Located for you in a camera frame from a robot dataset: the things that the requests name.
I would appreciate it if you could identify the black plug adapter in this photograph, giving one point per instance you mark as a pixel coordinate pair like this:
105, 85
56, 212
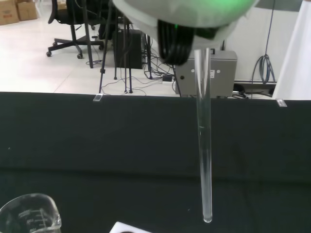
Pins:
167, 78

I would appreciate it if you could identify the white test tube rack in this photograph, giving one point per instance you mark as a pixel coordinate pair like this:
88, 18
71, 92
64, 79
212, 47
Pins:
119, 228

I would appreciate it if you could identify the black table cloth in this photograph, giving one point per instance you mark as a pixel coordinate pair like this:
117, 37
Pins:
97, 145

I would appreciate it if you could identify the grey metal cabinet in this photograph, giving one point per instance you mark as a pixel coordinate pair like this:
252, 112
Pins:
226, 82

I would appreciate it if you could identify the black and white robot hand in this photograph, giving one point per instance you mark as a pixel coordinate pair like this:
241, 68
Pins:
182, 12

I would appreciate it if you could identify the black office chair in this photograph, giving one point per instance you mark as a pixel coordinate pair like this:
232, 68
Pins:
73, 36

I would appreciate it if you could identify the white backdrop sheet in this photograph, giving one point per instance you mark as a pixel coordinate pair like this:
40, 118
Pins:
296, 60

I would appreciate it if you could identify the black computer tower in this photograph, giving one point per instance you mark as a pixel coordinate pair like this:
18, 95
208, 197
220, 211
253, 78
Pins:
133, 48

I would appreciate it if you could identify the brown cardboard box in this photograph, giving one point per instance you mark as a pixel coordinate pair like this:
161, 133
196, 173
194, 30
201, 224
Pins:
26, 11
8, 14

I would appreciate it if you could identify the clear cloth clip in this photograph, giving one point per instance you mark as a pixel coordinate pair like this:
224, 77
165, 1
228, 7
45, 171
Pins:
281, 102
98, 97

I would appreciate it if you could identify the white power strip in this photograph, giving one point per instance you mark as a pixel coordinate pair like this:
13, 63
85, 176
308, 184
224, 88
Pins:
167, 83

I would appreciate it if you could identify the clear glass beaker with water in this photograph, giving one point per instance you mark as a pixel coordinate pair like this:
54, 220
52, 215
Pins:
29, 213

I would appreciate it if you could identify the black tripod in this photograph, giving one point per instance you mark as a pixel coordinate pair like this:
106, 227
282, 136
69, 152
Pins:
90, 48

